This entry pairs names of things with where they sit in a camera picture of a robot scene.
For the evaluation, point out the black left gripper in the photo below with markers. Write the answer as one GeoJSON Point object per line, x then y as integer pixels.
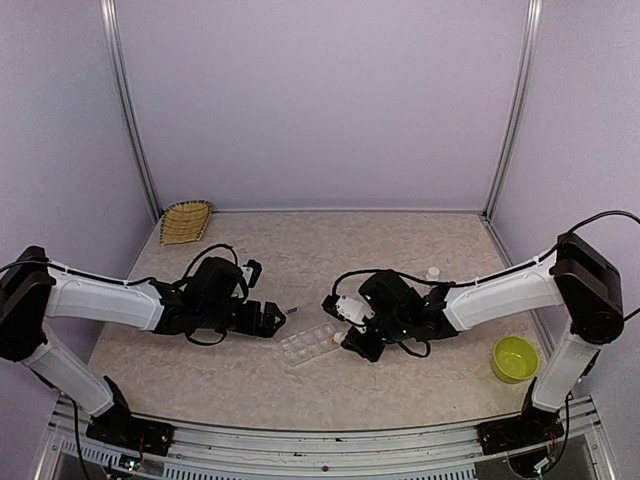
{"type": "Point", "coordinates": [266, 329]}

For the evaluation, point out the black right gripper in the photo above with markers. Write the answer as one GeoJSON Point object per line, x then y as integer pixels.
{"type": "Point", "coordinates": [356, 344]}

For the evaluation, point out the clear plastic pill organizer box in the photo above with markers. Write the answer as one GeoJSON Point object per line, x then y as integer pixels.
{"type": "Point", "coordinates": [304, 336]}

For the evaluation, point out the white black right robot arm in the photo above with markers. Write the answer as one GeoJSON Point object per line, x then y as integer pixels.
{"type": "Point", "coordinates": [572, 275]}

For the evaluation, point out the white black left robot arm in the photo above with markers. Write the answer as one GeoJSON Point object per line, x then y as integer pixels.
{"type": "Point", "coordinates": [212, 294]}

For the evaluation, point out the woven bamboo tray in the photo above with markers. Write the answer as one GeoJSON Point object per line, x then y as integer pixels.
{"type": "Point", "coordinates": [184, 222]}

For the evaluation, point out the green plastic bowl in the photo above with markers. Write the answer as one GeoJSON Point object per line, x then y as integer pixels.
{"type": "Point", "coordinates": [514, 360]}

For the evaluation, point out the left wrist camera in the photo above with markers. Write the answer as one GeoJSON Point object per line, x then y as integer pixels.
{"type": "Point", "coordinates": [251, 270]}

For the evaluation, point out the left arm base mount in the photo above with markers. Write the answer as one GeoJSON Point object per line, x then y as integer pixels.
{"type": "Point", "coordinates": [118, 426]}

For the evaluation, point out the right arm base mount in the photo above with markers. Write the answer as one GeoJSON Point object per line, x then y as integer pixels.
{"type": "Point", "coordinates": [531, 426]}

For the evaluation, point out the aluminium front frame rail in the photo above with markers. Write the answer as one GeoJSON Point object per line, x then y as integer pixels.
{"type": "Point", "coordinates": [207, 451]}

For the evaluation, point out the aluminium right corner post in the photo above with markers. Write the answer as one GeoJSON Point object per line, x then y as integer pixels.
{"type": "Point", "coordinates": [524, 71]}

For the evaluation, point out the aluminium corner post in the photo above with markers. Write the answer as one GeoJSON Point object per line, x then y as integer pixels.
{"type": "Point", "coordinates": [117, 58]}
{"type": "Point", "coordinates": [524, 71]}

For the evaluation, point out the aluminium left corner post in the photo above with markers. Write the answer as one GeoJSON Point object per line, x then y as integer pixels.
{"type": "Point", "coordinates": [117, 58]}

